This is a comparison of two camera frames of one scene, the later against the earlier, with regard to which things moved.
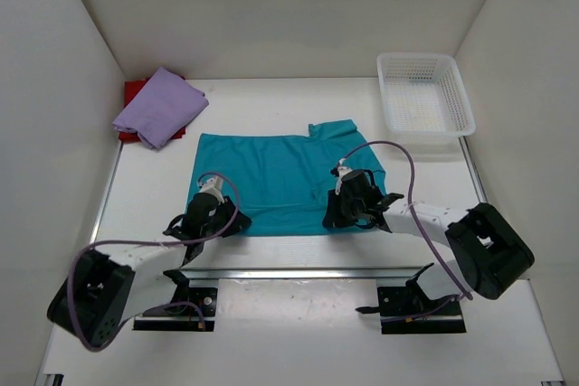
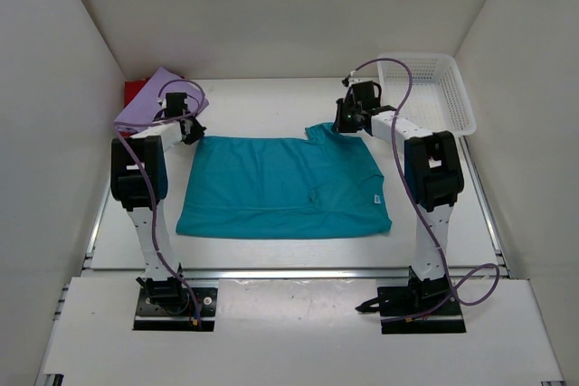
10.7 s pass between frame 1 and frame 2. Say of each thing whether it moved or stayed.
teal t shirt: stayed
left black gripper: moved
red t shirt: moved
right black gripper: moved
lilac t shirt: stayed
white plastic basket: stayed
